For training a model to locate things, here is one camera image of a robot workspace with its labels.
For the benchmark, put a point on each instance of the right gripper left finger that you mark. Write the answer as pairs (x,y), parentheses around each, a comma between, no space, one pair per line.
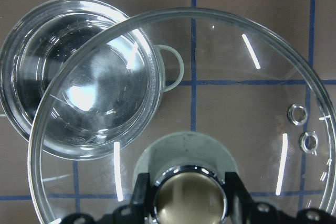
(135,212)

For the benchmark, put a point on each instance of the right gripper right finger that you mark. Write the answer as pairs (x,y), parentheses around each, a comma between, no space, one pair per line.
(241,207)

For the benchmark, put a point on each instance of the glass pot lid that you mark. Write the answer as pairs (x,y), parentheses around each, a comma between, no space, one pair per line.
(247,103)

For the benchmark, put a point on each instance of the pale green electric pot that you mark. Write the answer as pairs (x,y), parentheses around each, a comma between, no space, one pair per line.
(68,86)

